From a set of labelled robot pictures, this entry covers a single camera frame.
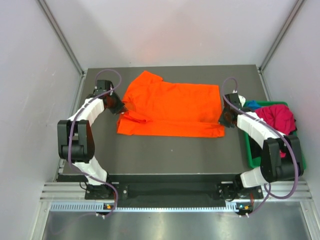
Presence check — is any blue t shirt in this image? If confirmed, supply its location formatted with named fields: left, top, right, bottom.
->
left=244, top=100, right=262, bottom=111

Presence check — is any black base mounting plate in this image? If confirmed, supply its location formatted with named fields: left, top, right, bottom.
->
left=84, top=181, right=263, bottom=201

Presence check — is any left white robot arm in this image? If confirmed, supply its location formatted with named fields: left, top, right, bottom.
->
left=57, top=80, right=127, bottom=199

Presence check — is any aluminium frame post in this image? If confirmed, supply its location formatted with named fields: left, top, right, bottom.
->
left=258, top=0, right=306, bottom=73
left=36, top=0, right=87, bottom=77

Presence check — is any orange t shirt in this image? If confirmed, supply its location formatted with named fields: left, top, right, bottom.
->
left=116, top=71, right=225, bottom=138

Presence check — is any grey slotted cable duct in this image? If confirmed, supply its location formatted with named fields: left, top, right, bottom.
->
left=49, top=201, right=253, bottom=213

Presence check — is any magenta t shirt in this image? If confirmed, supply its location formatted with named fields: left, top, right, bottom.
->
left=254, top=104, right=297, bottom=159

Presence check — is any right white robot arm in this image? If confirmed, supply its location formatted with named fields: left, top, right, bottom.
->
left=219, top=92, right=304, bottom=200

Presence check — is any left aluminium frame post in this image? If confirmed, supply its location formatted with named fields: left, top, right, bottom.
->
left=36, top=0, right=87, bottom=77

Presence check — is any right aluminium frame post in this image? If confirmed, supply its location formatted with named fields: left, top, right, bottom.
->
left=258, top=0, right=306, bottom=73

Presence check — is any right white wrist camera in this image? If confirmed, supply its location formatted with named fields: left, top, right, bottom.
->
left=232, top=90, right=246, bottom=108

